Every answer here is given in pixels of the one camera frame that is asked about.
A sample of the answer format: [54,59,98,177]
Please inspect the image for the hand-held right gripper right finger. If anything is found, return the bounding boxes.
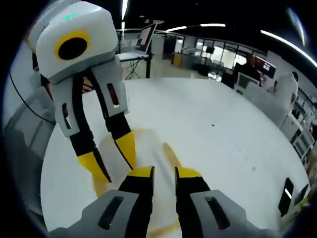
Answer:
[174,166,263,238]

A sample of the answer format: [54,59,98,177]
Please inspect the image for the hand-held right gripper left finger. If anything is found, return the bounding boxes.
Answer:
[74,165,156,238]

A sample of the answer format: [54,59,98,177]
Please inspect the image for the narrow ceiling light strip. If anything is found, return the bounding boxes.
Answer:
[121,0,129,33]

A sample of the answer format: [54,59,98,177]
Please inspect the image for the black laptop stand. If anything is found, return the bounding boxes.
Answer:
[116,28,155,80]

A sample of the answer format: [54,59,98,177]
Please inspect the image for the silver laptop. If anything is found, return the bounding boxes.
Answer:
[118,23,158,60]

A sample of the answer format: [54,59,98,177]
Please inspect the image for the yellow-edged cabinet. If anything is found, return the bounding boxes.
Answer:
[170,52,184,66]

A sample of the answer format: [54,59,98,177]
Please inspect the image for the black smartphone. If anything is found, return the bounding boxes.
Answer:
[277,177,295,218]

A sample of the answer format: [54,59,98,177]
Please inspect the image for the white storage shelves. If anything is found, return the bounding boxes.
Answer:
[281,88,317,161]

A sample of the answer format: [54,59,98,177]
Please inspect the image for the monitor with red screen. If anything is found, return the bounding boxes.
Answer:
[256,57,276,78]

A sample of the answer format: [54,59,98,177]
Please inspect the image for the long ceiling light strip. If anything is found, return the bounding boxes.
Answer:
[260,29,317,68]

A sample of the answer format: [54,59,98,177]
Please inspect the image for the black hanging cable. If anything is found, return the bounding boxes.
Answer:
[123,59,143,80]

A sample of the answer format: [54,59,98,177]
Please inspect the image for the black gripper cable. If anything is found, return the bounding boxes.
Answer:
[8,71,56,124]

